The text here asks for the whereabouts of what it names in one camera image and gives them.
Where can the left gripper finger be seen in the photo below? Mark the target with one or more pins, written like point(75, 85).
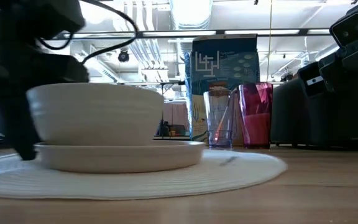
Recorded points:
point(20, 130)

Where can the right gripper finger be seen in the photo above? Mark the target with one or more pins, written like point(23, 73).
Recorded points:
point(312, 79)

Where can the pink glass tumbler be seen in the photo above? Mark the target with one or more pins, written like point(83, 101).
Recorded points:
point(256, 124)

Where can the white ceramic bowl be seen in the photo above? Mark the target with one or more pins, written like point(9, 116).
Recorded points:
point(95, 115)

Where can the blue cereal box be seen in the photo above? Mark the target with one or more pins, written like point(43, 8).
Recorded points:
point(222, 62)

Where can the white round woven placemat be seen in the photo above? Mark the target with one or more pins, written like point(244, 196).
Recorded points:
point(135, 186)

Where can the black toaster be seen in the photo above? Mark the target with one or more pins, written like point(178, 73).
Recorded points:
point(287, 118)

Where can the black ceiling spotlight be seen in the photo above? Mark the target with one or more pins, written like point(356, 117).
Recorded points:
point(123, 56)

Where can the black overhead crossbar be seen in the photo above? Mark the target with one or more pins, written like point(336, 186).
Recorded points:
point(221, 31)

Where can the beige round plate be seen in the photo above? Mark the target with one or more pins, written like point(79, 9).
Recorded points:
point(120, 158)

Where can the clear glass tumbler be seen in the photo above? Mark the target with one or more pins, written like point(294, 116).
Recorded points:
point(211, 124)

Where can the beige background curtain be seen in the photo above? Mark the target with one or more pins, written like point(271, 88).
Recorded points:
point(176, 113)

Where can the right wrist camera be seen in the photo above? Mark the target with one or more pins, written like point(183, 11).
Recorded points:
point(351, 29)

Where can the silver ceiling duct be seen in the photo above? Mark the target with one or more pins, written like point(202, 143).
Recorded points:
point(191, 14)

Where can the black metal rig frame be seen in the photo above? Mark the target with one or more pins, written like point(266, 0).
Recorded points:
point(172, 138)

